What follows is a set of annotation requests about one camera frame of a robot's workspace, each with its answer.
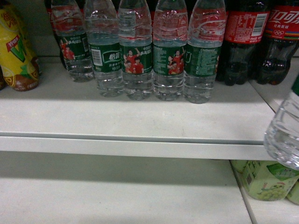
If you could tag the clear water bottle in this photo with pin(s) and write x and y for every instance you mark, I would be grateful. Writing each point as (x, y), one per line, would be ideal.
(281, 138)

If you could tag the hidden row water bottle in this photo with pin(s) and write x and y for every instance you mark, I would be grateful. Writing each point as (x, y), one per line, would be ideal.
(169, 39)

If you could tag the water bottle team label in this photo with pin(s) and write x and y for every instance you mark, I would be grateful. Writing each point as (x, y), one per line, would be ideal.
(135, 37)

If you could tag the white metal middle shelf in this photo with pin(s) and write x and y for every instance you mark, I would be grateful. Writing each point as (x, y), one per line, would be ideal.
(61, 116)

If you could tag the water bottle barcode label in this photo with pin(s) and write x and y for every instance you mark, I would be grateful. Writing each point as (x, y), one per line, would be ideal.
(101, 26)

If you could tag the right water bottle green label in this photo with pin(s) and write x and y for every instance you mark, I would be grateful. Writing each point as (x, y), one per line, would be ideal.
(204, 40)

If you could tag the far-left water bottle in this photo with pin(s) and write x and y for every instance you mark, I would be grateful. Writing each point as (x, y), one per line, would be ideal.
(69, 27)

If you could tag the white lower shelf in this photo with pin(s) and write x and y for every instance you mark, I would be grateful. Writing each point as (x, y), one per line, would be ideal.
(63, 189)

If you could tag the cola bottle barcode label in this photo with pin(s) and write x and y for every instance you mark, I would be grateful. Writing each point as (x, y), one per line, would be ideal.
(244, 30)

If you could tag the green grape drink carton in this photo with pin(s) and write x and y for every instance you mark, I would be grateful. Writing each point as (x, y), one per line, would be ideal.
(268, 180)
(293, 195)

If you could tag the yellow lemon tea bottle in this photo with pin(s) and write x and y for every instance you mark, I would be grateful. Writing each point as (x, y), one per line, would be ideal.
(15, 60)

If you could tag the cola bottle olympic label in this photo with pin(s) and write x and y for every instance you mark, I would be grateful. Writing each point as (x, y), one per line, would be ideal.
(279, 43)

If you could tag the green grape drink carton right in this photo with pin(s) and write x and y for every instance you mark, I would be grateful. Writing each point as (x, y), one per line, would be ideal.
(293, 195)

